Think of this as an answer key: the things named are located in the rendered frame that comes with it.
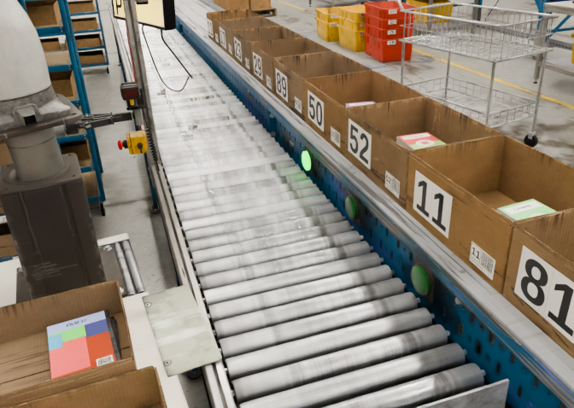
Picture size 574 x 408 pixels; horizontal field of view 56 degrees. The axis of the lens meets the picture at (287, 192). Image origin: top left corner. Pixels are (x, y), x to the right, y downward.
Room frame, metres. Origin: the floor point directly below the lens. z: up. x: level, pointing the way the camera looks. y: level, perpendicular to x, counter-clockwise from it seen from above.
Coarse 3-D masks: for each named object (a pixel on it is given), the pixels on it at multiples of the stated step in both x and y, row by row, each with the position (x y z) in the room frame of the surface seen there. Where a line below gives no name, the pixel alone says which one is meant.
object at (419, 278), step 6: (414, 270) 1.06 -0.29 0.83; (420, 270) 1.04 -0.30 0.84; (414, 276) 1.06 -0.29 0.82; (420, 276) 1.04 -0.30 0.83; (426, 276) 1.03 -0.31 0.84; (414, 282) 1.06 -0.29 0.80; (420, 282) 1.03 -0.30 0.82; (426, 282) 1.02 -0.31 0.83; (414, 288) 1.06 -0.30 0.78; (420, 288) 1.03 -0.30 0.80; (426, 288) 1.02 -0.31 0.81
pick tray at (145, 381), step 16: (144, 368) 0.76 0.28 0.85; (96, 384) 0.73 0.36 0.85; (112, 384) 0.74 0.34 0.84; (128, 384) 0.75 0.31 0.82; (144, 384) 0.76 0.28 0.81; (160, 384) 0.72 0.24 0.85; (32, 400) 0.70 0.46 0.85; (48, 400) 0.70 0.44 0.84; (64, 400) 0.71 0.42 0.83; (80, 400) 0.72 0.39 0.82; (96, 400) 0.73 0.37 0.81; (112, 400) 0.74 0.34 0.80; (128, 400) 0.75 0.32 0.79; (144, 400) 0.76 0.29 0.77; (160, 400) 0.77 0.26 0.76
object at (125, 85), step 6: (126, 84) 1.92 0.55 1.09; (132, 84) 1.91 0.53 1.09; (120, 90) 1.88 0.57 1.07; (126, 90) 1.86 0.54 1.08; (132, 90) 1.87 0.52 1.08; (138, 90) 1.88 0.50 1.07; (126, 96) 1.86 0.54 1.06; (132, 96) 1.87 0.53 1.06; (138, 96) 1.87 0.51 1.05; (126, 102) 1.92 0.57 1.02; (132, 102) 1.90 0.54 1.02; (126, 108) 1.91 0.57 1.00
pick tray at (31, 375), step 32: (96, 288) 1.04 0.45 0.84; (0, 320) 0.96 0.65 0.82; (32, 320) 0.98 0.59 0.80; (64, 320) 1.01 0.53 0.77; (0, 352) 0.93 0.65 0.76; (32, 352) 0.92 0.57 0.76; (128, 352) 0.91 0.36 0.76; (0, 384) 0.83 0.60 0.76; (32, 384) 0.83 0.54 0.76; (64, 384) 0.75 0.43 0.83
